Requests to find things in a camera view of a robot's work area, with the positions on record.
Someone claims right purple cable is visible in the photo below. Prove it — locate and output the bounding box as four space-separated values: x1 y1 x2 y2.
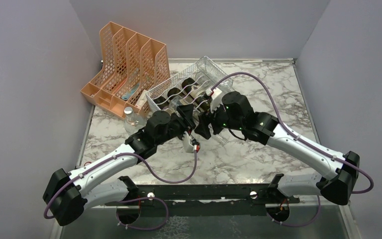
210 72 375 195

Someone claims clear glass bottle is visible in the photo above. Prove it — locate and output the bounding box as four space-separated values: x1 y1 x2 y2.
211 132 229 146
124 107 145 135
195 56 234 93

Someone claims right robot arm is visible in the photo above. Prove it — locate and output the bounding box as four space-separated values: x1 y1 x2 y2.
194 91 360 205

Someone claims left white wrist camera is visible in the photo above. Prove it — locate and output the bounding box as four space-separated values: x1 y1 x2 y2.
182 132 200 153

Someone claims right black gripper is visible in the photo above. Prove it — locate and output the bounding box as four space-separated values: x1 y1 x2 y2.
194 98 244 140

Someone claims green wine bottle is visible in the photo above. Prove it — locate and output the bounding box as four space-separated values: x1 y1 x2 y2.
153 96 170 110
181 78 210 112
167 88 188 108

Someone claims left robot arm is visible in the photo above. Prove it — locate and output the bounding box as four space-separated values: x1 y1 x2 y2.
43 104 199 226

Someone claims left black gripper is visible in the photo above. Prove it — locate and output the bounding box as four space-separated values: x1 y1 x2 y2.
156 104 196 146

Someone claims white wire wine rack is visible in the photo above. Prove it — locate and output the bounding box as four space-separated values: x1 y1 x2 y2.
146 56 227 112

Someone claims black metal base rail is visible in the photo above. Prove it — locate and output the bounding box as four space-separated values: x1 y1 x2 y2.
101 183 300 220

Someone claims orange plastic file organizer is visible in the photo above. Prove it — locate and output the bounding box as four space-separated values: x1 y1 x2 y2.
81 22 170 119

